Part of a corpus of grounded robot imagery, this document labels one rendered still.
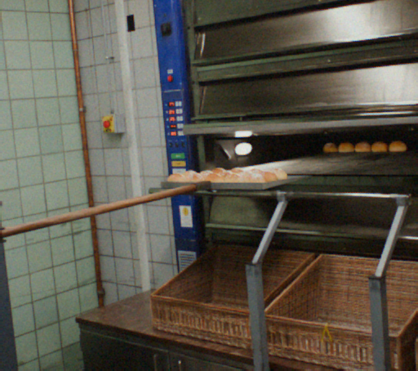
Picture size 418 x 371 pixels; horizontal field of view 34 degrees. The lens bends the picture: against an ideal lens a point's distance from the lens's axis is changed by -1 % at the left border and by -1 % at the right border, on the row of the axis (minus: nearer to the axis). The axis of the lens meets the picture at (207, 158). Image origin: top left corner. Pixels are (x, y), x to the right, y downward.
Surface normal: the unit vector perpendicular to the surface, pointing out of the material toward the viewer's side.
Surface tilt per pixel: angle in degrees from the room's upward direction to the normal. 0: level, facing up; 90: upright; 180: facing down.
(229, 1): 91
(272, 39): 70
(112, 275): 90
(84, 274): 90
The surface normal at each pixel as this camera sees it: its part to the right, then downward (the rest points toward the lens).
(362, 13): -0.64, -0.22
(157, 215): -0.65, 0.12
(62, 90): 0.75, -0.01
